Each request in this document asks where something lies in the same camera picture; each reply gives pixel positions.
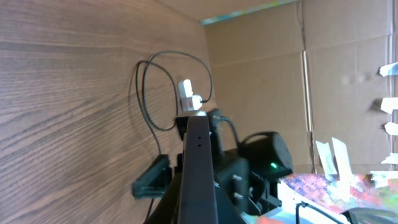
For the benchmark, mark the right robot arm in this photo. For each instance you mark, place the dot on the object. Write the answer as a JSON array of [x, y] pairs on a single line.
[[288, 206]]

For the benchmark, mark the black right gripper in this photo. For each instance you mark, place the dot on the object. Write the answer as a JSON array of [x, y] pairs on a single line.
[[243, 173]]

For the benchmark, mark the white charger plug adapter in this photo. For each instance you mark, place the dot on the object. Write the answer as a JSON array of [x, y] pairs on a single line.
[[195, 102]]

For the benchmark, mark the white power strip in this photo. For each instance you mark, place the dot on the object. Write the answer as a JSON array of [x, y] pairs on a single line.
[[186, 91]]

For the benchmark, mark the blue Galaxy smartphone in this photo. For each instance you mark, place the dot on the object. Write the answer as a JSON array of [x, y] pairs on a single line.
[[197, 202]]

